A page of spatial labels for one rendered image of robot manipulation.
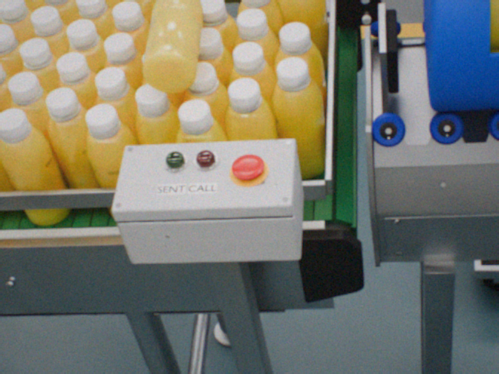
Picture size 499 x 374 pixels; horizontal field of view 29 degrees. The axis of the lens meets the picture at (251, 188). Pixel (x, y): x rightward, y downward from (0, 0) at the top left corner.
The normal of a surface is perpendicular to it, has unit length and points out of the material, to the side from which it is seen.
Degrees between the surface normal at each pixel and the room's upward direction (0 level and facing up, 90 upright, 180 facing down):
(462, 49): 76
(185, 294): 90
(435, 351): 90
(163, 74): 89
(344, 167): 30
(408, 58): 0
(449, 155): 52
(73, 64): 0
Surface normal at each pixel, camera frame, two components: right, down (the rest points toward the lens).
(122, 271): -0.07, 0.76
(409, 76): -0.14, -0.65
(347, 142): 0.38, -0.58
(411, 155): -0.14, 0.20
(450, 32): -0.12, 0.42
